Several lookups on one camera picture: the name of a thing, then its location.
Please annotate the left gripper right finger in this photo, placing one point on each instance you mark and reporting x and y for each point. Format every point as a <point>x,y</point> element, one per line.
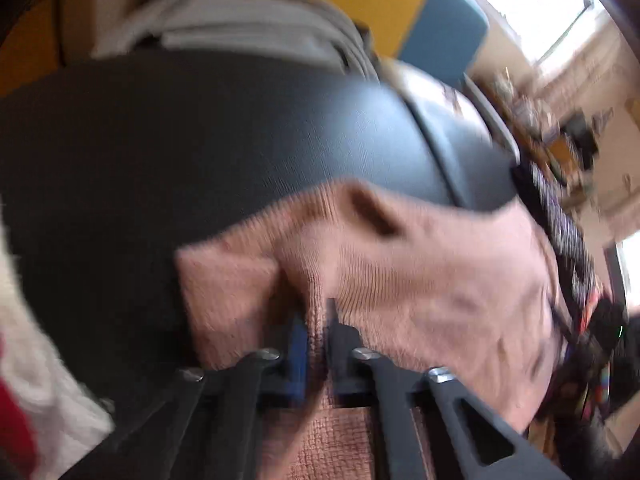
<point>425,425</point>

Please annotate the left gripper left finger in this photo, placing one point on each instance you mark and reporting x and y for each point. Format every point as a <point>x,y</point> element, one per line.
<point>206,424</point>

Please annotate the pink knit sweater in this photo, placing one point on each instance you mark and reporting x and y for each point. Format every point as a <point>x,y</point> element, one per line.
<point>425,285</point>

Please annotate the red and white clothes pile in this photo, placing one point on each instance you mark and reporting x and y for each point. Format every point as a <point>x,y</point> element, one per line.
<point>65,420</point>

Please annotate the leopard print garment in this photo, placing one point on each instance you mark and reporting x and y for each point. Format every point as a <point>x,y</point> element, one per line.
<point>577,278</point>

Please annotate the wooden cluttered desk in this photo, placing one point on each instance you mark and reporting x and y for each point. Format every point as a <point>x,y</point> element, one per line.
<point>564,150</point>

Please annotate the white printed cushion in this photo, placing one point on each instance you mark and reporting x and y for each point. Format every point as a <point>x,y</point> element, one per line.
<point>422,88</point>

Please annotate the grey sweatshirt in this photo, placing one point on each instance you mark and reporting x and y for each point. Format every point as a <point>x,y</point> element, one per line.
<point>313,32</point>

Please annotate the wooden wardrobe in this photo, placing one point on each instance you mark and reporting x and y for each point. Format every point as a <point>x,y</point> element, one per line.
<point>50,34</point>

